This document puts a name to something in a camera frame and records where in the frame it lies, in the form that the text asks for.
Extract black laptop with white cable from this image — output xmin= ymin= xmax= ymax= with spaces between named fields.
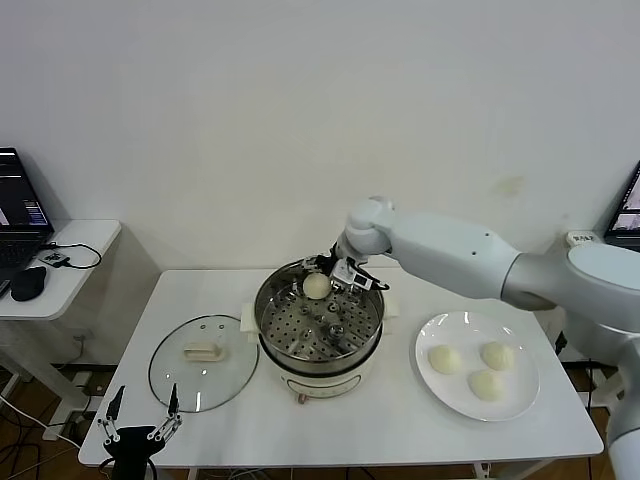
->
xmin=603 ymin=160 xmax=640 ymax=246

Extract white side desk with mouse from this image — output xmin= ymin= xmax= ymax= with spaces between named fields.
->
xmin=0 ymin=220 xmax=124 ymax=441

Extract steel perforated steamer basket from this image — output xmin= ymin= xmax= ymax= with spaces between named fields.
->
xmin=240 ymin=257 xmax=401 ymax=362

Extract glass lid with cream handle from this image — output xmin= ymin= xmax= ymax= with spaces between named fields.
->
xmin=148 ymin=314 xmax=261 ymax=413

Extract black laptop cable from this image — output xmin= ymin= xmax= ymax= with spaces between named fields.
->
xmin=43 ymin=241 xmax=104 ymax=271

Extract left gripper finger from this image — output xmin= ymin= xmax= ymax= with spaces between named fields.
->
xmin=97 ymin=385 xmax=126 ymax=446
xmin=148 ymin=382 xmax=184 ymax=442

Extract white round plate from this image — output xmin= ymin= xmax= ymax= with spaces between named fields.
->
xmin=414 ymin=311 xmax=541 ymax=422

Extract black computer mouse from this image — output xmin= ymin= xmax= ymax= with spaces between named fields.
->
xmin=10 ymin=266 xmax=48 ymax=303

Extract white side desk with label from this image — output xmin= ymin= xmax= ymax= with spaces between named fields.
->
xmin=565 ymin=230 xmax=626 ymax=416

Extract black laptop beside mouse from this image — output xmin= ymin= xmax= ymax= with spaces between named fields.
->
xmin=0 ymin=147 xmax=56 ymax=287

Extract white floor power strip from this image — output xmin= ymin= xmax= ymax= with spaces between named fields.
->
xmin=73 ymin=372 xmax=109 ymax=401

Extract black cable with adapter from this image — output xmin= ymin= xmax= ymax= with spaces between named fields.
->
xmin=554 ymin=319 xmax=626 ymax=409

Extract white steamed baozi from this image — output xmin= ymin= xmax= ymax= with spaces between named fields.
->
xmin=467 ymin=369 xmax=505 ymax=402
xmin=302 ymin=272 xmax=331 ymax=300
xmin=480 ymin=341 xmax=516 ymax=372
xmin=428 ymin=344 xmax=462 ymax=375

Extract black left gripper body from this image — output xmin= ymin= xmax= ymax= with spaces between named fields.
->
xmin=102 ymin=424 xmax=159 ymax=480

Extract white floor cable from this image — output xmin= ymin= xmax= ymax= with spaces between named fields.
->
xmin=0 ymin=392 xmax=84 ymax=444

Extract black floor cable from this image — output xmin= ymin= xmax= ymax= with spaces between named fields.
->
xmin=0 ymin=399 xmax=56 ymax=480

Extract cream electric cooker pot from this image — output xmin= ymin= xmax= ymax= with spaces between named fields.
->
xmin=244 ymin=319 xmax=396 ymax=405

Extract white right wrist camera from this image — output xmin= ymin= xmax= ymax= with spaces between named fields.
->
xmin=332 ymin=259 xmax=374 ymax=292

